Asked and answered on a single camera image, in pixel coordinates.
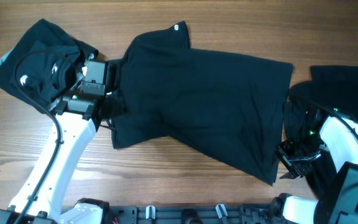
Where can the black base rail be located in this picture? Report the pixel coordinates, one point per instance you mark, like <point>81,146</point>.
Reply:
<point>244,214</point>

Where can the white rail clip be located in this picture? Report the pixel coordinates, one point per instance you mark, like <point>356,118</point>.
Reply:
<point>150,212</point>
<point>222,213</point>

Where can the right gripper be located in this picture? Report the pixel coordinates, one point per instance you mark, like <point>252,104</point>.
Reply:
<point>284,147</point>

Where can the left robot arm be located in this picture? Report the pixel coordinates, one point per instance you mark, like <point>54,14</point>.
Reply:
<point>77,119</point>

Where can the black clothes pile right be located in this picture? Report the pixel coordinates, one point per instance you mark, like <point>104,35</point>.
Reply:
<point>326,107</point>

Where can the left white rail clip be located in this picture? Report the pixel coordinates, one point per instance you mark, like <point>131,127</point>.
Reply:
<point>150,212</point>

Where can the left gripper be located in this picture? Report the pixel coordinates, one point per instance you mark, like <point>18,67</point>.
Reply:
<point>120,104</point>

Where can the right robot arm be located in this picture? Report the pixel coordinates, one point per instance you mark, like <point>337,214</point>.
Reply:
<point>338,205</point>

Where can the black t-shirt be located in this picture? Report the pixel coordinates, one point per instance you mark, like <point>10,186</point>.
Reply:
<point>226,106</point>

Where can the folded black clothes stack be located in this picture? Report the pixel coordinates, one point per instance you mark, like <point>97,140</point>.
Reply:
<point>43,65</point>

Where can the right white rail clip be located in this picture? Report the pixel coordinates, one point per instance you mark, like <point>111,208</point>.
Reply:
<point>222,213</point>

